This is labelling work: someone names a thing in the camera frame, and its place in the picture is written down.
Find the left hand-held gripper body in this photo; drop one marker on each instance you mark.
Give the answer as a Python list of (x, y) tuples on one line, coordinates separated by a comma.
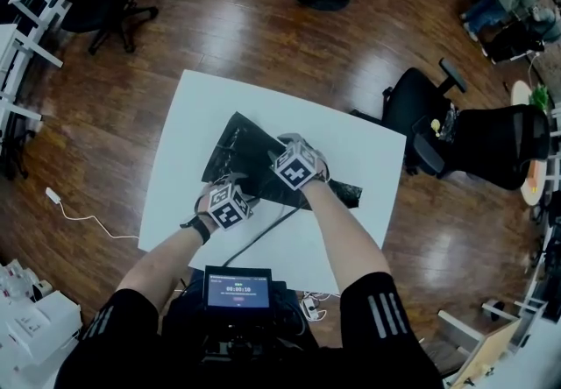
[(230, 208)]

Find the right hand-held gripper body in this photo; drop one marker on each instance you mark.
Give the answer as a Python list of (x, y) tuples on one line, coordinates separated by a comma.
[(294, 164)]

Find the black garbage bag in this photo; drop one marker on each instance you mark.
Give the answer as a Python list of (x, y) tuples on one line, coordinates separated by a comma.
[(245, 146)]

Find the person's left forearm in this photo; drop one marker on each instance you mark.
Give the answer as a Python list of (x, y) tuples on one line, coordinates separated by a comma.
[(162, 260)]

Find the person's right forearm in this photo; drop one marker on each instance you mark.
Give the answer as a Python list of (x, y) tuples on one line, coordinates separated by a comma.
[(346, 238)]

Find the person's left hand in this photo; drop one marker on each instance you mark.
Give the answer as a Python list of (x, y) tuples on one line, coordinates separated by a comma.
[(204, 205)]

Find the black wristband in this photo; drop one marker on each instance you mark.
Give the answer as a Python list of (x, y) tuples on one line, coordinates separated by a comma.
[(199, 229)]

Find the black chest monitor screen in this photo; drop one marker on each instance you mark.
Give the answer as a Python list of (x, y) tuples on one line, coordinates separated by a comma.
[(236, 291)]

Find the white power strip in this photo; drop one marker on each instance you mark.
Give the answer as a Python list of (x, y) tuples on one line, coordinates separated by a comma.
[(312, 308)]

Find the small yellow item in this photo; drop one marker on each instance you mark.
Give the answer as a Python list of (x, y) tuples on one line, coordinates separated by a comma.
[(436, 125)]

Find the black plastic packet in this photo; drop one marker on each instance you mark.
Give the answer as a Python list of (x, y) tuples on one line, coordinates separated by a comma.
[(450, 124)]

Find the black mesh office chair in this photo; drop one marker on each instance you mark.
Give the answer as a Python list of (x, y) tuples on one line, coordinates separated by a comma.
[(495, 146)]

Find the person's black striped shirt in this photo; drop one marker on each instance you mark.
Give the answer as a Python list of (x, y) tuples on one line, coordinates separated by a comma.
[(394, 356)]

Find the white cardboard box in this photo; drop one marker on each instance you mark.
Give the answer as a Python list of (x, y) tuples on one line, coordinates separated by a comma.
[(48, 319)]

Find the pile of white packets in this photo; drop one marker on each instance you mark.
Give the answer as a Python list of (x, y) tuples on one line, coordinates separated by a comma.
[(17, 282)]

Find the green plant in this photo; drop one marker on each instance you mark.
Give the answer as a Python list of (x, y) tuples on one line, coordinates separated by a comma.
[(540, 96)]

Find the light wooden desk panel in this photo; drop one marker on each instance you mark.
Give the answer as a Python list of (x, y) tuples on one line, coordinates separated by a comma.
[(491, 348)]

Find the black chest mount rig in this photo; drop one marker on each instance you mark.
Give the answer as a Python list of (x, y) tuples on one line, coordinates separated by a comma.
[(285, 317)]

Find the white desk frame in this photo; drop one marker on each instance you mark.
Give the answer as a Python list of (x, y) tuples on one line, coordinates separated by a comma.
[(532, 291)]

